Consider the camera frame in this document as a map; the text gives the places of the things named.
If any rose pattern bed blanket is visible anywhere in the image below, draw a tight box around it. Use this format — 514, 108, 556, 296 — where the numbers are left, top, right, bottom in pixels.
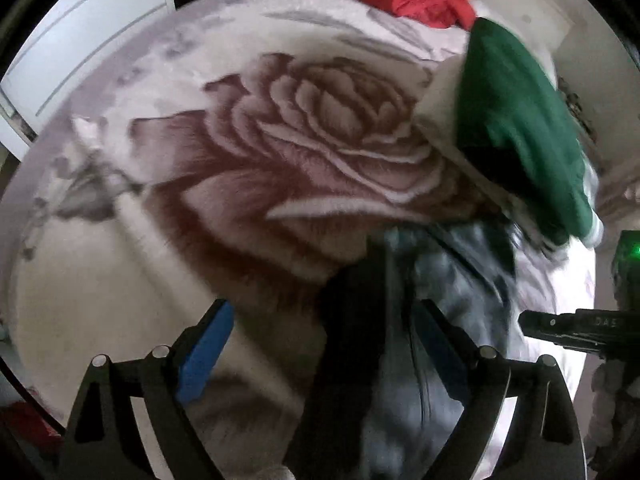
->
0, 0, 599, 480

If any black leather jacket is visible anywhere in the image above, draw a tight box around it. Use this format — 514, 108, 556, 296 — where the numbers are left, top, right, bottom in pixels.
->
284, 220, 515, 479

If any green sweatshirt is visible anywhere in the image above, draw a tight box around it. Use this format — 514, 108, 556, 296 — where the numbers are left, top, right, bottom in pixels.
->
456, 18, 603, 247

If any red small package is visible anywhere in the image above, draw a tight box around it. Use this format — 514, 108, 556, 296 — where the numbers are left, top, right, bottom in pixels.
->
1, 401, 63, 454

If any white wardrobe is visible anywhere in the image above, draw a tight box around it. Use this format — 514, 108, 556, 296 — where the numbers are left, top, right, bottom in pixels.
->
1, 0, 176, 159

